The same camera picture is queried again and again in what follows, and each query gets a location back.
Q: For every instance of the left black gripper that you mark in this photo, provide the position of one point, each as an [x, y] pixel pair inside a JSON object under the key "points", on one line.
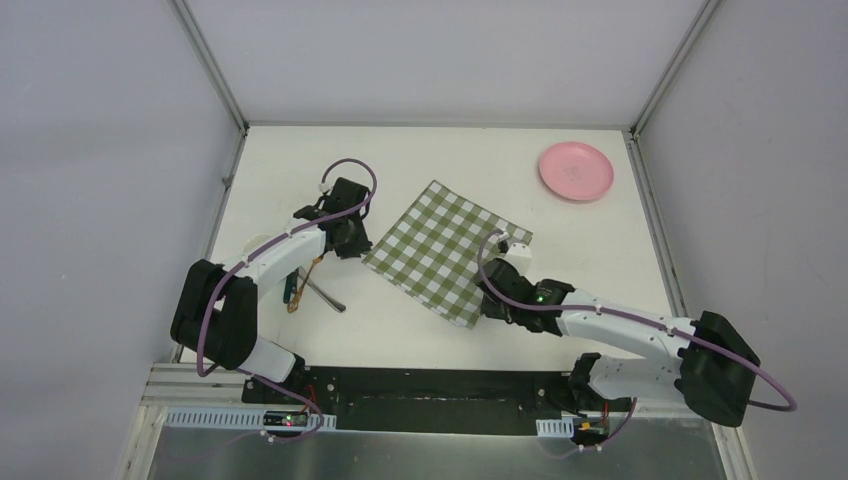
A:
{"points": [[354, 241]]}

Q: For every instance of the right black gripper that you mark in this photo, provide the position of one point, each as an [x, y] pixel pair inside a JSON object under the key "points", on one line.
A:
{"points": [[490, 310]]}

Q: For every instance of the silver knife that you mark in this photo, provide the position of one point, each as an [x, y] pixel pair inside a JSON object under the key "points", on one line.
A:
{"points": [[328, 299]]}

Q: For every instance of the green checkered cloth napkin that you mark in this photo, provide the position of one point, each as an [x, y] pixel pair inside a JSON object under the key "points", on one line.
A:
{"points": [[430, 253]]}

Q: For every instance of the gold fork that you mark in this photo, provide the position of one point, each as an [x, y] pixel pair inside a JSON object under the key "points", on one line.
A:
{"points": [[294, 302]]}

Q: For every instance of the light blue mug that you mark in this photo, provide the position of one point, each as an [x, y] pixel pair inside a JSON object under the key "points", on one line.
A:
{"points": [[255, 243]]}

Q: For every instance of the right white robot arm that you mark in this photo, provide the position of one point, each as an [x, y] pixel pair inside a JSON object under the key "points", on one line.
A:
{"points": [[703, 363]]}

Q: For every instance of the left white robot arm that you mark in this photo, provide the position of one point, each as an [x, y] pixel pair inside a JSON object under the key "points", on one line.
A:
{"points": [[232, 340]]}

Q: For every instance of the pink plate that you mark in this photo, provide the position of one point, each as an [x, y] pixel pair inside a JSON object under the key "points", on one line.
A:
{"points": [[576, 171]]}

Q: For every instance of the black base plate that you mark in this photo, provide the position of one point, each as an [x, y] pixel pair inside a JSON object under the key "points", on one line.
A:
{"points": [[470, 402]]}

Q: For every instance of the aluminium frame rail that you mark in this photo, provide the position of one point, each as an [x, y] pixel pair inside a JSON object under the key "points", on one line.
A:
{"points": [[177, 384]]}

